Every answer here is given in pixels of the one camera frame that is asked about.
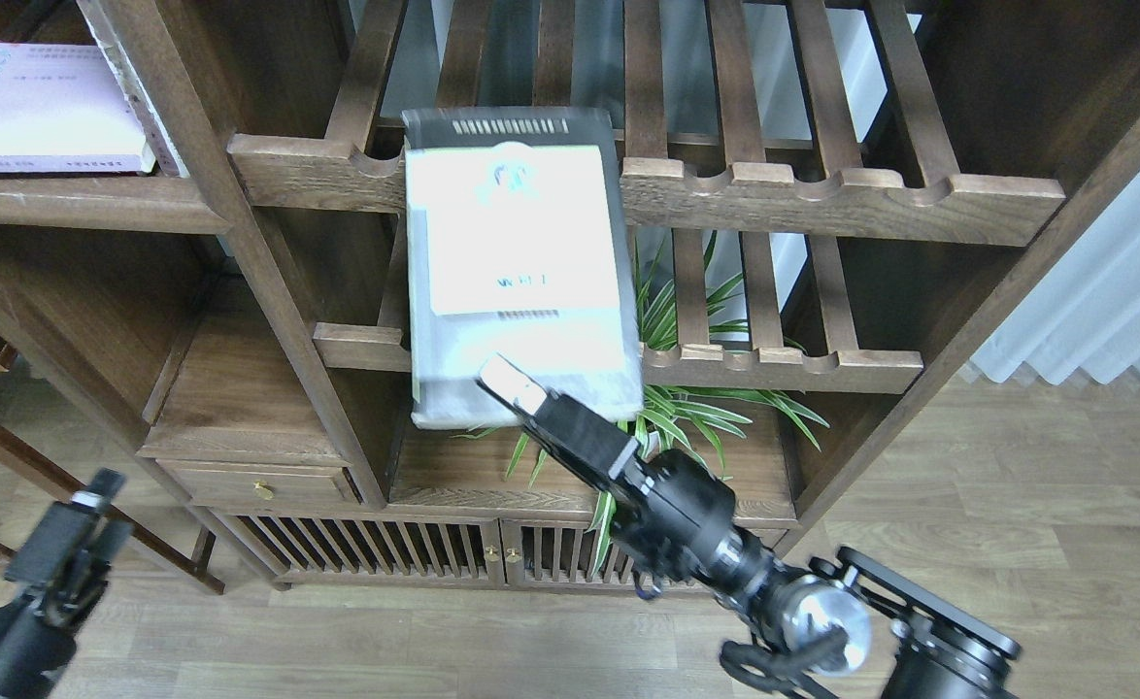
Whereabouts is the dark wooden side furniture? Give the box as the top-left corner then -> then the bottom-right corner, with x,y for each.
0,291 -> 227,595

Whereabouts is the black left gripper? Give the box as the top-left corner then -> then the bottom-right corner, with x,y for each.
0,468 -> 132,698

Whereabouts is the brass drawer knob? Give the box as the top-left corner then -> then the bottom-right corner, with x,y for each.
253,481 -> 276,501

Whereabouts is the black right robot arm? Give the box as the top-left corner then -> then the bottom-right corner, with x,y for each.
477,355 -> 1021,698

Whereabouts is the white upright book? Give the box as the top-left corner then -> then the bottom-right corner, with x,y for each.
78,1 -> 188,178

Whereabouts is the dark wooden bookshelf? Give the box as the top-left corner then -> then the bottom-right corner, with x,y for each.
0,1 -> 1140,591

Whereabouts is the white purple paperback book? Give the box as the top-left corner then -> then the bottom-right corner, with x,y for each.
0,43 -> 156,174

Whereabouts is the white pleated curtain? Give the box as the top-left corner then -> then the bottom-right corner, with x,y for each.
969,172 -> 1140,384

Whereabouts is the yellow grey thick book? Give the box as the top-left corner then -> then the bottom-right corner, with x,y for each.
401,106 -> 644,430

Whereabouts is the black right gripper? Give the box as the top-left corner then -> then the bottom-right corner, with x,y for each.
477,353 -> 785,601

